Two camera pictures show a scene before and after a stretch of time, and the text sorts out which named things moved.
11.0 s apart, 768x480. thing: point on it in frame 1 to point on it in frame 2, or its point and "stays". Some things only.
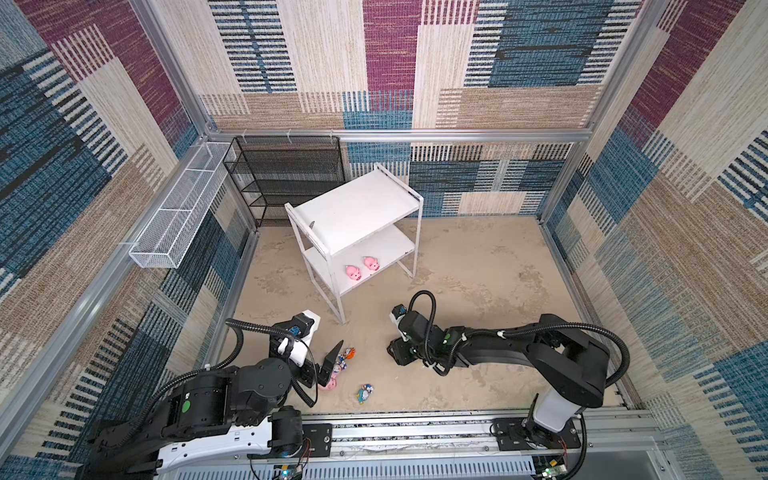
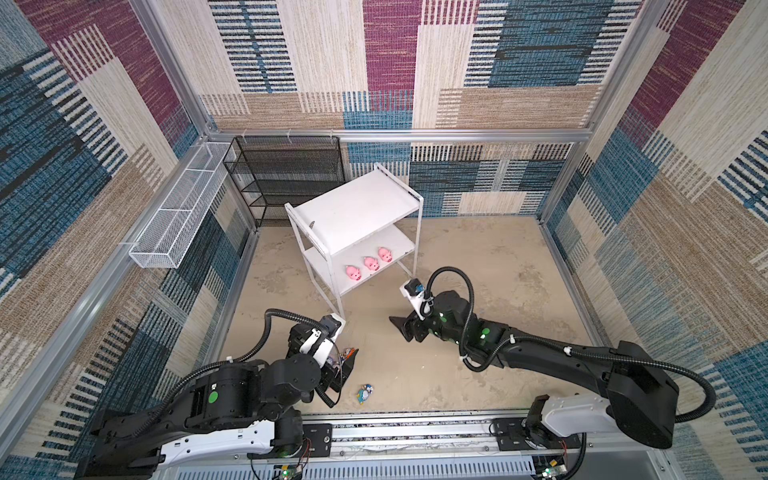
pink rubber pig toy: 371,263 stays
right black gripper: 399,354 to 409,326
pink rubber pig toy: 353,272 stays
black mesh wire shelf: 272,171 stays
